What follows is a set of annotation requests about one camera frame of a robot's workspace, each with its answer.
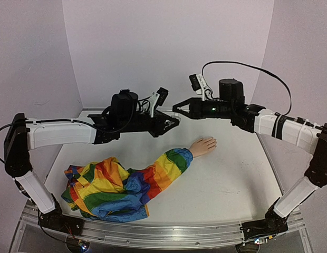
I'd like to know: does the black right camera cable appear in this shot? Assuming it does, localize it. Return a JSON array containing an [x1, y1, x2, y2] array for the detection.
[[201, 61, 293, 115]]

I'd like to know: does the mannequin hand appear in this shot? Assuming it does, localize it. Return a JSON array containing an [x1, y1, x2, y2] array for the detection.
[[189, 137, 217, 158]]

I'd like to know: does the black left camera cable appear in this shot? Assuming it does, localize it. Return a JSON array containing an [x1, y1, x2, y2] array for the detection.
[[0, 122, 48, 161]]

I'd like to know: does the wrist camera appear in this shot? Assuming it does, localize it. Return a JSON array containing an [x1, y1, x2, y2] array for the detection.
[[148, 87, 169, 118], [189, 74, 213, 101]]

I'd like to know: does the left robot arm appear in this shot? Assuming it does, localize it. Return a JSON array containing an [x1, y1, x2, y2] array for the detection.
[[1, 88, 180, 236]]

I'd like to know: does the aluminium front rail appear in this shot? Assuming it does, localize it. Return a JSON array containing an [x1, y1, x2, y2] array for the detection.
[[18, 218, 306, 250]]

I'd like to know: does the black camera cable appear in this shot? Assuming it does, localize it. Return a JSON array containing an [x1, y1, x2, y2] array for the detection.
[[0, 122, 48, 161], [201, 61, 293, 115]]

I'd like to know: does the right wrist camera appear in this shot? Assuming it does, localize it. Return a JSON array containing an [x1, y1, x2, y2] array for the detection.
[[189, 74, 213, 101]]

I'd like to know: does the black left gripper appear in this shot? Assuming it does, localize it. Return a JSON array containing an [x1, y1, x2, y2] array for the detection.
[[120, 109, 178, 137]]

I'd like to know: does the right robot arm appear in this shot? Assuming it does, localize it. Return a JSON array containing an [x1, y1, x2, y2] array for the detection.
[[172, 74, 327, 244]]

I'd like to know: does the clear nail polish bottle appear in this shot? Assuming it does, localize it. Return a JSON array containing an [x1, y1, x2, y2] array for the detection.
[[171, 113, 181, 122]]

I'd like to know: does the rainbow striped jacket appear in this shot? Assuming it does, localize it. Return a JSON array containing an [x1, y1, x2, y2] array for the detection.
[[61, 148, 193, 223]]

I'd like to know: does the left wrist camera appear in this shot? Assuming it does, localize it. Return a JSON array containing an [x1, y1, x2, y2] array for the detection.
[[148, 87, 169, 118]]

